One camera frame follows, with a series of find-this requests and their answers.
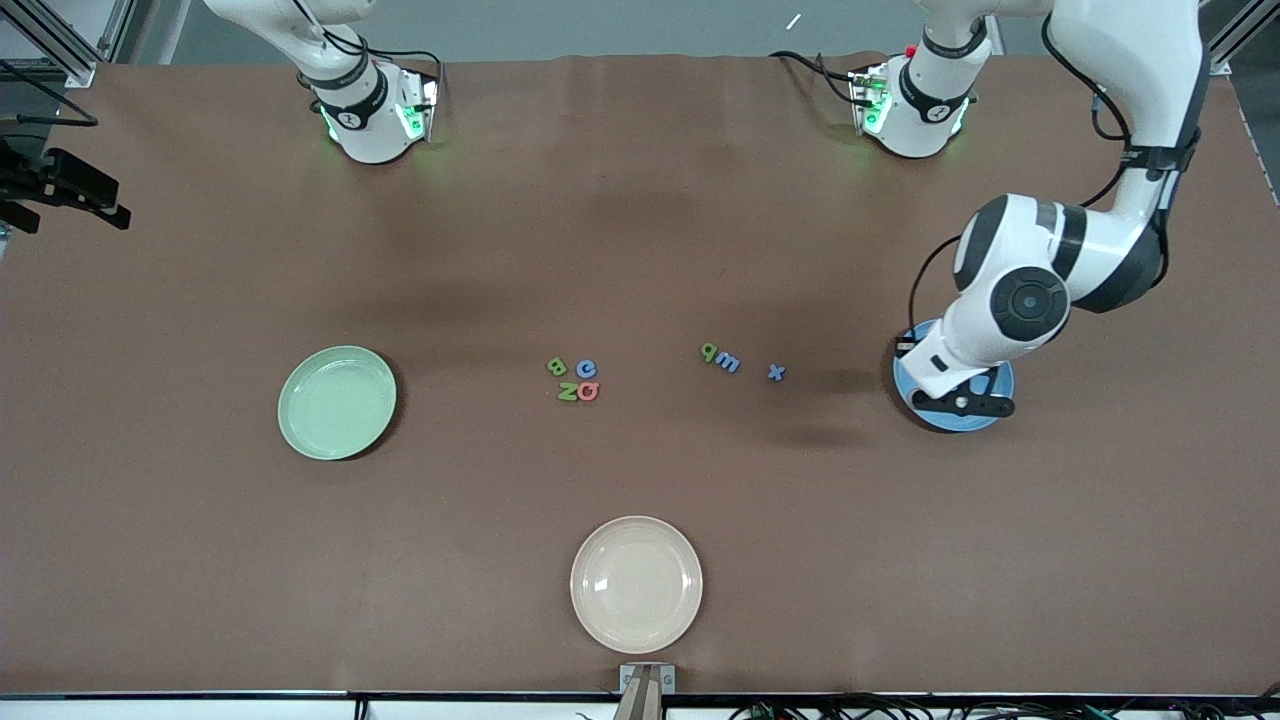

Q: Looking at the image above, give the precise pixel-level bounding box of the black left base cable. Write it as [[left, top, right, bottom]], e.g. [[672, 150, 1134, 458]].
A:
[[768, 50, 871, 106]]

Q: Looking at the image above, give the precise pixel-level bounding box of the grey aluminium frame profile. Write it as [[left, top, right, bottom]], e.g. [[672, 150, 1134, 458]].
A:
[[1203, 0, 1280, 77], [0, 0, 136, 89]]

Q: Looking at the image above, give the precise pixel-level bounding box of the brown table mat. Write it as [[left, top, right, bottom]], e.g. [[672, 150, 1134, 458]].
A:
[[0, 52, 1280, 696]]

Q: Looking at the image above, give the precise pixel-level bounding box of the blue plate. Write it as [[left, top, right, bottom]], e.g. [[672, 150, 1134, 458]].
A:
[[892, 318, 1016, 434]]

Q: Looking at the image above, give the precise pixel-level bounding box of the green plate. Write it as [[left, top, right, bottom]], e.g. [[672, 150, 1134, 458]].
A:
[[277, 345, 399, 462]]

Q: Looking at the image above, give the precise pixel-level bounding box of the grey camera pole bracket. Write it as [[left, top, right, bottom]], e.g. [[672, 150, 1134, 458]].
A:
[[612, 663, 677, 720]]

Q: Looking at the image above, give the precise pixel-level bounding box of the beige plate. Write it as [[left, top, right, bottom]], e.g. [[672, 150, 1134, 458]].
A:
[[569, 515, 704, 656]]

